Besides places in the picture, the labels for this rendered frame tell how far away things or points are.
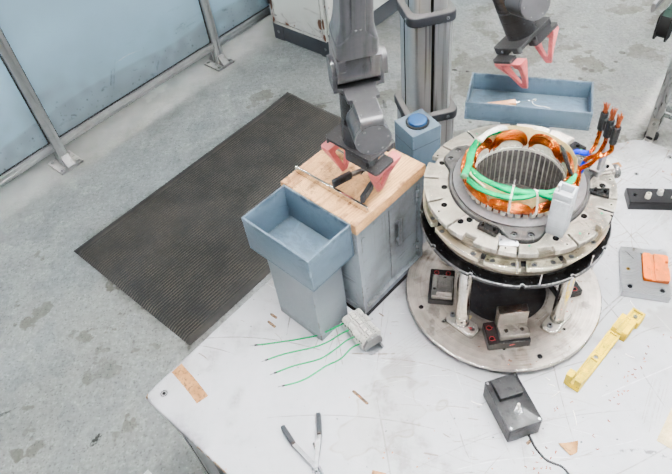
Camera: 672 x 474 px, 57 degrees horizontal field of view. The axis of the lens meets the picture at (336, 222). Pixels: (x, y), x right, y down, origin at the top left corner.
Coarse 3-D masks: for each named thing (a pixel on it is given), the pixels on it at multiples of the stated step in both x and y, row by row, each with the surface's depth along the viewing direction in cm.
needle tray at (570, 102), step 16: (480, 80) 136; (496, 80) 134; (512, 80) 133; (528, 80) 132; (544, 80) 131; (560, 80) 130; (576, 80) 129; (480, 96) 135; (496, 96) 135; (512, 96) 134; (528, 96) 134; (544, 96) 133; (560, 96) 133; (576, 96) 132; (592, 96) 125; (464, 112) 130; (480, 112) 129; (496, 112) 128; (512, 112) 127; (528, 112) 126; (544, 112) 125; (560, 112) 124; (576, 112) 123; (592, 112) 122; (576, 128) 125
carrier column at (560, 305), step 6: (570, 282) 110; (558, 288) 114; (564, 288) 112; (570, 288) 112; (558, 294) 114; (564, 294) 113; (570, 294) 113; (558, 300) 115; (564, 300) 114; (558, 306) 116; (564, 306) 116; (552, 312) 119; (558, 312) 117; (564, 312) 117; (552, 318) 120; (558, 318) 119
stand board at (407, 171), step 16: (320, 160) 120; (400, 160) 118; (416, 160) 117; (288, 176) 118; (320, 176) 117; (336, 176) 117; (368, 176) 116; (400, 176) 115; (416, 176) 116; (304, 192) 114; (320, 192) 114; (352, 192) 113; (384, 192) 112; (400, 192) 114; (336, 208) 111; (352, 208) 110; (368, 208) 110; (384, 208) 112; (352, 224) 108; (368, 224) 110
